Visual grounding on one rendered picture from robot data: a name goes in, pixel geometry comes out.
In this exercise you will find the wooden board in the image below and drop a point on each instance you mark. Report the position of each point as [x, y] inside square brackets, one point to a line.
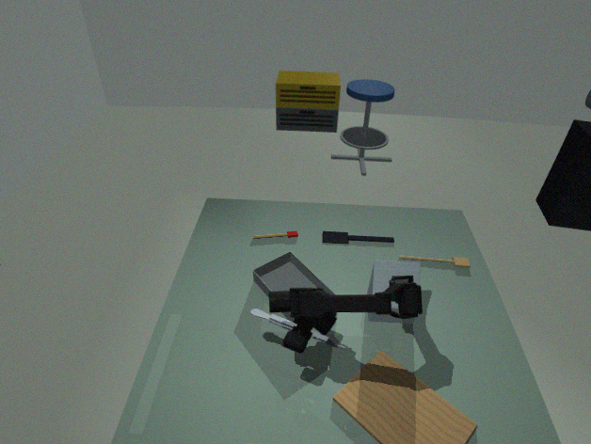
[395, 407]

